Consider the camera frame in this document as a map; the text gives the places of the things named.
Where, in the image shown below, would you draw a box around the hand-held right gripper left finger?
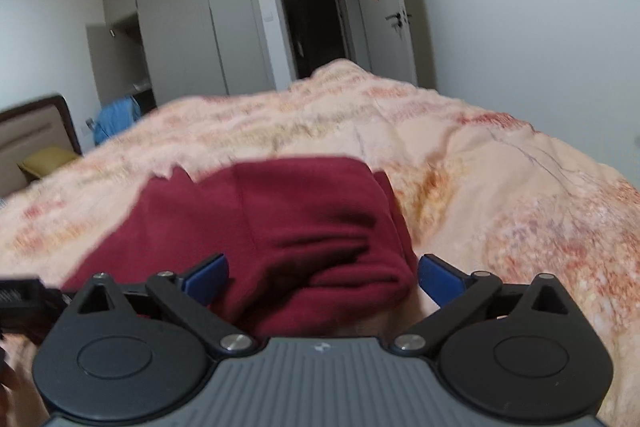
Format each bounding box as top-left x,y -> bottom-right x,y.
75,253 -> 256,356

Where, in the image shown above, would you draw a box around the dark red sweater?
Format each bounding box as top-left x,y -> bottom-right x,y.
60,155 -> 419,339

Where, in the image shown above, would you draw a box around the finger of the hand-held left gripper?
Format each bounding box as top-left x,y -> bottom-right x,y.
0,276 -> 76,344

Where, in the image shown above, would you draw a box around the brown padded headboard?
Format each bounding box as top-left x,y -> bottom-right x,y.
0,94 -> 84,198

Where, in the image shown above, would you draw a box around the blue clothes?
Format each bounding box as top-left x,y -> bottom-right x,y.
92,95 -> 143,146

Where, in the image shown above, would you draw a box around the grey wardrobe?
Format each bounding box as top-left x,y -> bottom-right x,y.
85,0 -> 277,108

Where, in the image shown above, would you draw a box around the white room door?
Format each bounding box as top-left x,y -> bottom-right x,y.
349,0 -> 420,86

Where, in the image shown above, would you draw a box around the black door handle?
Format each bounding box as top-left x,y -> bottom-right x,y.
384,11 -> 414,31

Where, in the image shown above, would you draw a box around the floral peach blanket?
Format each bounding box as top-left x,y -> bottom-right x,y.
0,57 -> 640,427

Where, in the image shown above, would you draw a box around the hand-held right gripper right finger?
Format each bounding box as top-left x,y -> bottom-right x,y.
390,253 -> 572,355

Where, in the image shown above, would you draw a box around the yellow pillow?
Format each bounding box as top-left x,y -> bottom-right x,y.
17,145 -> 82,182

